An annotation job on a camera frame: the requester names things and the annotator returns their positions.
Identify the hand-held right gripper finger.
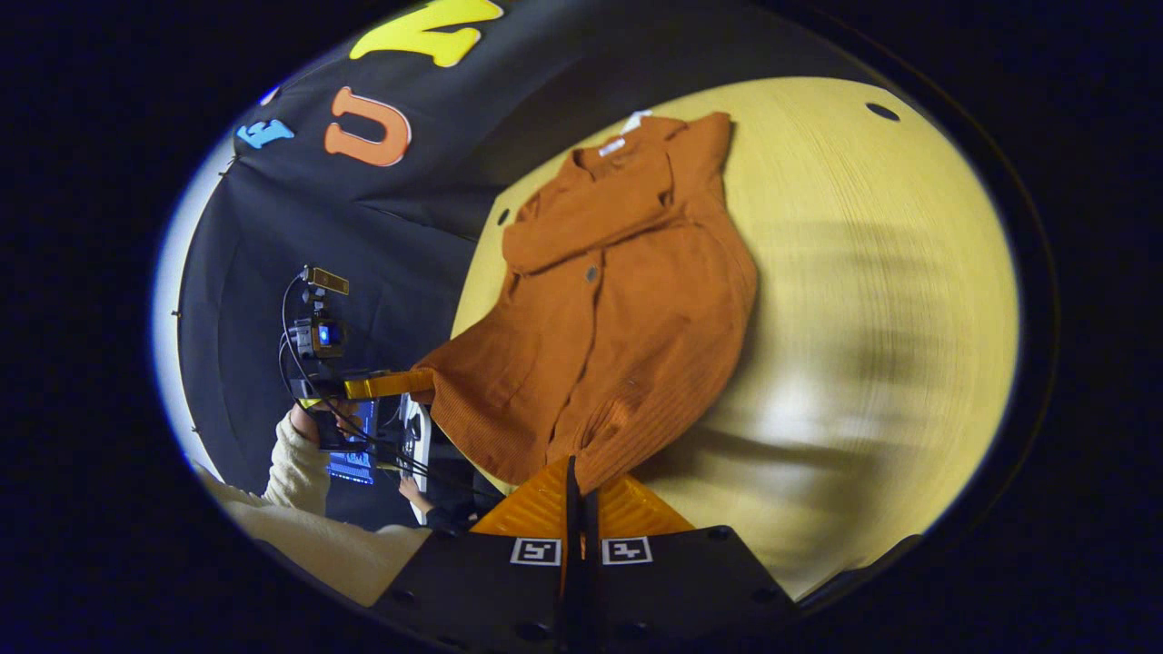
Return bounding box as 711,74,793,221
375,456,583,653
581,472,802,653

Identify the rust orange jacket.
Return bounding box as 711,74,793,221
413,109,760,498

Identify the blue lit screen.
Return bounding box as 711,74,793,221
325,400,379,485

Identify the black backdrop cloth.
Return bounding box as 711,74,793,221
175,0,873,532

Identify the person's cream sweater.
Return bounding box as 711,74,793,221
194,465,433,608

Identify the black cable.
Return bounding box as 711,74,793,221
278,271,475,499

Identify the white device with cables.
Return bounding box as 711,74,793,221
398,393,435,526

